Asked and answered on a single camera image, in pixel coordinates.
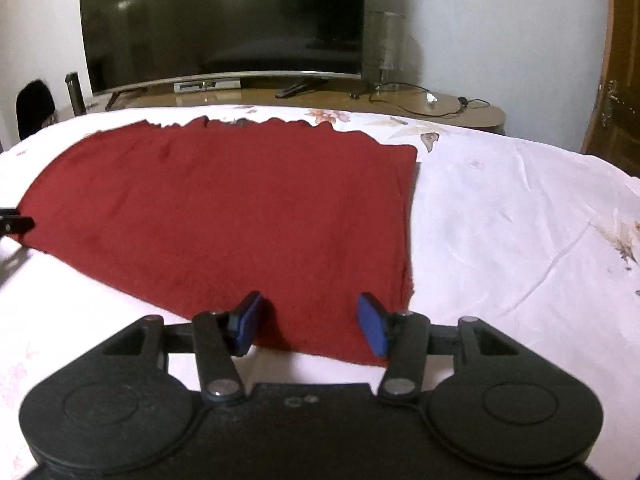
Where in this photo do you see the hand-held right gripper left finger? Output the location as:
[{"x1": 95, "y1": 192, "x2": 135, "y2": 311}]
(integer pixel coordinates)
[{"x1": 101, "y1": 290, "x2": 264, "y2": 405}]

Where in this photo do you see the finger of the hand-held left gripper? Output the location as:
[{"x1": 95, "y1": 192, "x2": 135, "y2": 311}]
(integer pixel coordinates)
[{"x1": 0, "y1": 207, "x2": 36, "y2": 237}]

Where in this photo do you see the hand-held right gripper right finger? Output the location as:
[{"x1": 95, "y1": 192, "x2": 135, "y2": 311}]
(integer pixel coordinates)
[{"x1": 357, "y1": 292, "x2": 502, "y2": 405}]

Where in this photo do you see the red knitted sweater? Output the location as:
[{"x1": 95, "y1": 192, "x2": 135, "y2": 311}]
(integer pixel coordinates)
[{"x1": 17, "y1": 115, "x2": 419, "y2": 369}]

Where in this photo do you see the black chair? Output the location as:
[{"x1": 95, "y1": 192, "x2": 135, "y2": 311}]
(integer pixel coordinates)
[{"x1": 15, "y1": 79, "x2": 57, "y2": 141}]

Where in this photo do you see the floral white bed sheet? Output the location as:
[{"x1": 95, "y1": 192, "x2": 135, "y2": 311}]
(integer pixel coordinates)
[{"x1": 0, "y1": 104, "x2": 640, "y2": 480}]

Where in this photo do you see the wooden television stand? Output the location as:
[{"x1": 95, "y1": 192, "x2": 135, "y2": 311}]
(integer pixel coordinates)
[{"x1": 47, "y1": 76, "x2": 507, "y2": 137}]

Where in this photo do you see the silver set-top box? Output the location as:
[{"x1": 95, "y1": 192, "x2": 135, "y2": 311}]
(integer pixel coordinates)
[{"x1": 173, "y1": 78, "x2": 242, "y2": 94}]

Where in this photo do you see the black remote control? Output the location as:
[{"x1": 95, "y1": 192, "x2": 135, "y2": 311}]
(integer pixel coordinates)
[{"x1": 274, "y1": 81, "x2": 312, "y2": 99}]

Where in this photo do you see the clear glass vase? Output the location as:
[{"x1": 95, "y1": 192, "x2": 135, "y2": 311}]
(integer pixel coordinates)
[{"x1": 362, "y1": 10, "x2": 409, "y2": 92}]

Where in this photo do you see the black flat television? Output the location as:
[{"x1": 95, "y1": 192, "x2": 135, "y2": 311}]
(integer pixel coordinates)
[{"x1": 78, "y1": 0, "x2": 367, "y2": 96}]

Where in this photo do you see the brown wooden door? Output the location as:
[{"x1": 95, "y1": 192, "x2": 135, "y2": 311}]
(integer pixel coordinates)
[{"x1": 581, "y1": 0, "x2": 640, "y2": 177}]

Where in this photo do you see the black cable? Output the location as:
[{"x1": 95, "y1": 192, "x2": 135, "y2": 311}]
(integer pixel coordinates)
[{"x1": 349, "y1": 82, "x2": 492, "y2": 119}]

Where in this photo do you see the metal door handle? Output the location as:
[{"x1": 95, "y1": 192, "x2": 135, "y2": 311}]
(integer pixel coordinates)
[{"x1": 601, "y1": 80, "x2": 620, "y2": 129}]

